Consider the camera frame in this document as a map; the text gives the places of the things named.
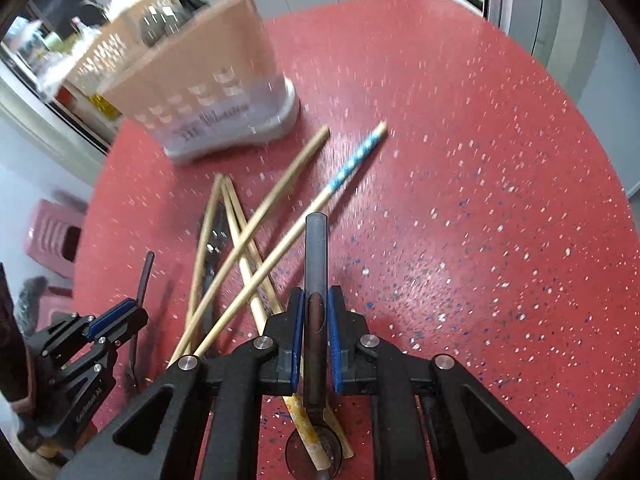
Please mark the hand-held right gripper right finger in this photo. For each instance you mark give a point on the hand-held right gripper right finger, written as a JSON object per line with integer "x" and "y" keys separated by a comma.
{"x": 334, "y": 340}

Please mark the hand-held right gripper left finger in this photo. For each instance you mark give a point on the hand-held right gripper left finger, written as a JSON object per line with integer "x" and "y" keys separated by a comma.
{"x": 298, "y": 340}

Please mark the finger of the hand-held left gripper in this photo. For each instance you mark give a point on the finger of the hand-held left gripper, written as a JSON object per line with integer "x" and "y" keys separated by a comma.
{"x": 112, "y": 317}
{"x": 95, "y": 367}

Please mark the black utensil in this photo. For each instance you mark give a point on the black utensil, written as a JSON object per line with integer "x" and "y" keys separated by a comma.
{"x": 145, "y": 280}

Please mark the black spoon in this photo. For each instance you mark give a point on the black spoon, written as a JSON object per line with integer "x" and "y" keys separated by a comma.
{"x": 316, "y": 260}

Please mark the blue patterned wooden chopstick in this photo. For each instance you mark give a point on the blue patterned wooden chopstick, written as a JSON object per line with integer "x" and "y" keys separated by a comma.
{"x": 350, "y": 165}

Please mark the beige cutlery holder basket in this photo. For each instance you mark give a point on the beige cutlery holder basket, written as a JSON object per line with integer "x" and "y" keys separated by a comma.
{"x": 210, "y": 70}

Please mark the grey cloth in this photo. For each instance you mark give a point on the grey cloth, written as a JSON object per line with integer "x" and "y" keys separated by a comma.
{"x": 31, "y": 300}

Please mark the pink plastic stool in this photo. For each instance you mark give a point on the pink plastic stool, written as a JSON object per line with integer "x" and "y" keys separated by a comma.
{"x": 50, "y": 235}

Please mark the yellow oil bottle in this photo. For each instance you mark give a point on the yellow oil bottle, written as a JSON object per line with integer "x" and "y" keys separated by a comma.
{"x": 102, "y": 104}

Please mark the beige perforated basket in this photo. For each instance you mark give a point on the beige perforated basket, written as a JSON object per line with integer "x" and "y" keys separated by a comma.
{"x": 105, "y": 55}

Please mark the red cap bottle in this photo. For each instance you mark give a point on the red cap bottle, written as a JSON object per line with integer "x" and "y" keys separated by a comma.
{"x": 76, "y": 25}

